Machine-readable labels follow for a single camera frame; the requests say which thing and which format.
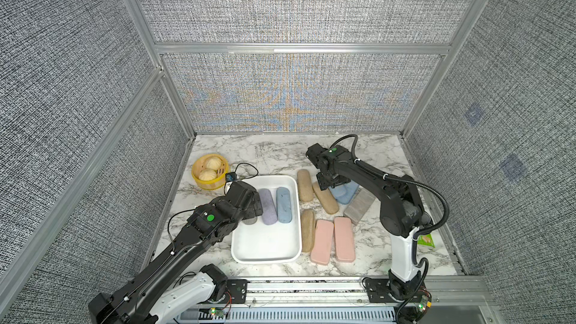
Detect grey fabric glasses case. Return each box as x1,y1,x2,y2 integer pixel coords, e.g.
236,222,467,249
242,217,258,226

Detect purple fabric glasses case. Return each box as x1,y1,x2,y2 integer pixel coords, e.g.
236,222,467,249
258,188,278,225

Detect blue glasses case front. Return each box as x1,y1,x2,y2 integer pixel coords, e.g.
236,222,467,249
276,187,293,224

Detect blue glasses case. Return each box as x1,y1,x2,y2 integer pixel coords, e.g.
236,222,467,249
276,187,293,224
328,181,359,205

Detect tan glasses case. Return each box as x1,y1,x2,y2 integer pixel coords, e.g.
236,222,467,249
301,209,316,253
312,181,340,215
297,169,314,203

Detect tan glasses case back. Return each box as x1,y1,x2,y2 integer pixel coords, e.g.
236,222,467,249
297,169,314,203

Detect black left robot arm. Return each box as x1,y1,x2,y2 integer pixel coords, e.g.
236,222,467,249
88,181,263,323

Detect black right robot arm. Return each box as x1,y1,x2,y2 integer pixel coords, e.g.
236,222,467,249
306,143,437,302

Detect blue glasses case right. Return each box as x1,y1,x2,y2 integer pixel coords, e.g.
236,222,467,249
328,181,359,205

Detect white plastic storage tray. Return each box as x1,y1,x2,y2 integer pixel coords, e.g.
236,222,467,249
231,175,302,265

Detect grey rectangular glasses case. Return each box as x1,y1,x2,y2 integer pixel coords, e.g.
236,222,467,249
343,187,376,225

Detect pink glasses case right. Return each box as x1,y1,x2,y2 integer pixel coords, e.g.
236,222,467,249
333,217,356,263

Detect pink glasses case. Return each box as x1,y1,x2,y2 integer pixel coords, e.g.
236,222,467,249
310,220,334,266
333,217,356,263

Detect tan glasses case front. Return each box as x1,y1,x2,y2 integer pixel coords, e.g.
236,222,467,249
301,209,316,253

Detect pink glasses case left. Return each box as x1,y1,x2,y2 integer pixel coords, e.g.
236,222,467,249
310,220,334,266

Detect steamed bun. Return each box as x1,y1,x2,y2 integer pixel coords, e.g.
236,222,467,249
203,155,223,172
197,169,218,182

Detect yellow bamboo steamer basket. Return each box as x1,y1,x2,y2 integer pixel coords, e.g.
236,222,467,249
190,154,230,191

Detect green packet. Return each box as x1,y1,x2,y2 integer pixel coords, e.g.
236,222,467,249
417,234,436,248

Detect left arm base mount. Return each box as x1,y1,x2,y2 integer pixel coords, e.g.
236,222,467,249
203,279,249,305

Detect aluminium front rail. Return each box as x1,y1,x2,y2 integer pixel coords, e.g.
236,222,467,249
152,266,495,323

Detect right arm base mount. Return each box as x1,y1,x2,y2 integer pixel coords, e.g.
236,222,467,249
361,277,432,305

